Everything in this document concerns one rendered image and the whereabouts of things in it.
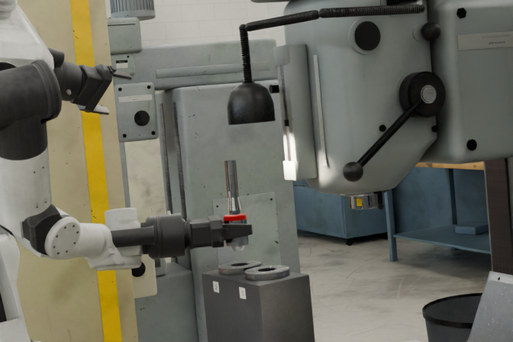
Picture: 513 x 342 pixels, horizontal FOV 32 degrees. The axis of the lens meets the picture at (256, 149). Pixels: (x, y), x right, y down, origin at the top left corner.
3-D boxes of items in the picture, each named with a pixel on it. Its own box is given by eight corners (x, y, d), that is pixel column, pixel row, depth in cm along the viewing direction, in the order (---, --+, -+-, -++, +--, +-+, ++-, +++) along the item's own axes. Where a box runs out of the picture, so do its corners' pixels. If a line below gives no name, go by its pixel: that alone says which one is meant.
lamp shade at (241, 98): (218, 125, 139) (214, 85, 139) (253, 121, 144) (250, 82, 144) (250, 124, 134) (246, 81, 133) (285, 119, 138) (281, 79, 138)
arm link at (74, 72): (93, 123, 212) (50, 114, 203) (77, 98, 218) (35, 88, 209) (120, 81, 208) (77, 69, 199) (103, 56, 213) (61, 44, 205)
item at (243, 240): (241, 246, 184) (239, 221, 184) (221, 246, 186) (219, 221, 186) (253, 242, 188) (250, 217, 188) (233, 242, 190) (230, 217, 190)
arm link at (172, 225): (220, 247, 193) (163, 253, 192) (216, 203, 193) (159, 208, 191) (225, 257, 181) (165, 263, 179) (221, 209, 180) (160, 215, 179)
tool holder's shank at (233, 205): (237, 215, 185) (233, 160, 184) (224, 215, 186) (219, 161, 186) (245, 213, 188) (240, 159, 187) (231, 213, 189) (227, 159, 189)
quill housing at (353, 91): (346, 200, 135) (328, -17, 133) (285, 192, 153) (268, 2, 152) (452, 185, 142) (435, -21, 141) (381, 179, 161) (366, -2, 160)
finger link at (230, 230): (252, 237, 185) (222, 240, 185) (251, 221, 185) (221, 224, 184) (253, 237, 184) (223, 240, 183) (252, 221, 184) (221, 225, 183)
